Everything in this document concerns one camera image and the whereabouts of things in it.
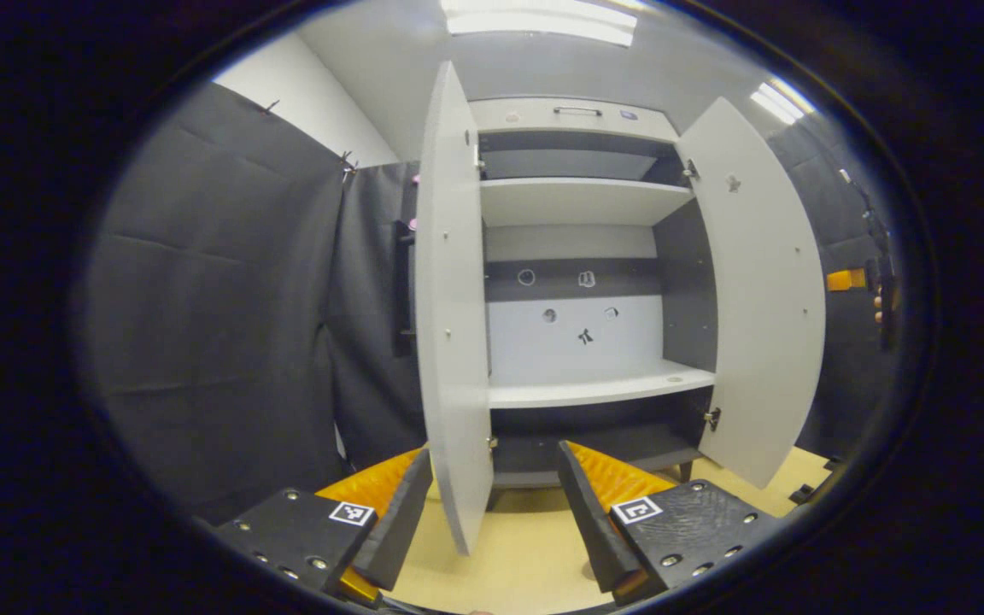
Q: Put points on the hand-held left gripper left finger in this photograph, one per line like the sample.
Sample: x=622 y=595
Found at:
x=402 y=525

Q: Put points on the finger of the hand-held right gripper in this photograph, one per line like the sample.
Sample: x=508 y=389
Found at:
x=844 y=280

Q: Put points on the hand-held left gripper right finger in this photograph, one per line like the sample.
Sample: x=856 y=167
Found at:
x=594 y=530

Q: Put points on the white cabinet door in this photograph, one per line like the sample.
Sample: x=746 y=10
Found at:
x=765 y=299
x=453 y=342

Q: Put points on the white cabinet shelf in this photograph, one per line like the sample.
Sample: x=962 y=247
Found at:
x=594 y=389
x=577 y=201

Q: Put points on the white and grey cabinet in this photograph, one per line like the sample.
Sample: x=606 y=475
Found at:
x=569 y=243

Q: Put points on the ceiling light panel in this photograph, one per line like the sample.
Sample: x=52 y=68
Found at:
x=781 y=102
x=539 y=21

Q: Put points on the small black object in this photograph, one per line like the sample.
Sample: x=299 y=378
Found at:
x=802 y=494

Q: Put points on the black backdrop cloth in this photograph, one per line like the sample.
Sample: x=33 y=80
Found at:
x=219 y=299

